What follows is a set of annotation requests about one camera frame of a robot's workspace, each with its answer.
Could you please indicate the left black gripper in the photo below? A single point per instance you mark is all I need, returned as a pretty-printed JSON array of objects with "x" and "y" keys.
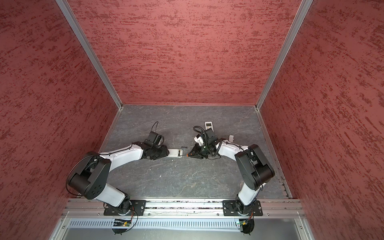
[{"x": 164, "y": 153}]

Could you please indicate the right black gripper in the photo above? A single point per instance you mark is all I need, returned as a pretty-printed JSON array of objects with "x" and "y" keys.
[{"x": 196, "y": 148}]

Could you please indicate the white remote orange button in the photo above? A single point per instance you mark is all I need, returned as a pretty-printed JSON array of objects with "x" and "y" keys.
[{"x": 175, "y": 153}]

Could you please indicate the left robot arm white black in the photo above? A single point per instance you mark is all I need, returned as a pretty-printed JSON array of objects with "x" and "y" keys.
[{"x": 89, "y": 176}]

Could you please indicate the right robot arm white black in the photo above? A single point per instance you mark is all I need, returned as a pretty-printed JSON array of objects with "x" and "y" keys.
[{"x": 253, "y": 165}]

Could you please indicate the left base connector wiring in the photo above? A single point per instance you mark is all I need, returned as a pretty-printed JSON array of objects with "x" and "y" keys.
[{"x": 123, "y": 223}]

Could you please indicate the base connector wiring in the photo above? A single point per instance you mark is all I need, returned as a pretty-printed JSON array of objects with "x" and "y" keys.
[
  {"x": 246, "y": 225},
  {"x": 123, "y": 223}
]

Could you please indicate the right base connector wiring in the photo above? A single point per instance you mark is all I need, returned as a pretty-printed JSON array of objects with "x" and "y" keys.
[{"x": 246, "y": 225}]

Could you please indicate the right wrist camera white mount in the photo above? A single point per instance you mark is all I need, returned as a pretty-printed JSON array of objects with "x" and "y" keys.
[{"x": 199, "y": 140}]

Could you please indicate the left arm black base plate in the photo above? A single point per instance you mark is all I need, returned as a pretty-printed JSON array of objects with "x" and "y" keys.
[{"x": 126, "y": 208}]

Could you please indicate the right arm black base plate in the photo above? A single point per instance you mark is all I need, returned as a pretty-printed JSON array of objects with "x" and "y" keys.
[{"x": 236, "y": 208}]

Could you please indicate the perforated cable duct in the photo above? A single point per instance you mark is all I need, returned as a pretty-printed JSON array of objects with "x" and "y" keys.
[{"x": 169, "y": 224}]

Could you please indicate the aluminium front rail frame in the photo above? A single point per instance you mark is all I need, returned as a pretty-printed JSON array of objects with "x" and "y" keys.
[{"x": 282, "y": 209}]

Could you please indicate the left aluminium corner post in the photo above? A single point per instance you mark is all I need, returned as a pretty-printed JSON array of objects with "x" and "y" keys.
[{"x": 79, "y": 33}]

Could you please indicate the aluminium corner post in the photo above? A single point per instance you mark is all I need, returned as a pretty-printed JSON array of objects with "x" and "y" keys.
[
  {"x": 291, "y": 35},
  {"x": 79, "y": 33}
]

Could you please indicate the right aluminium corner post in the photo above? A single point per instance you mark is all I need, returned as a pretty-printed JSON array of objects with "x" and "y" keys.
[{"x": 291, "y": 35}]

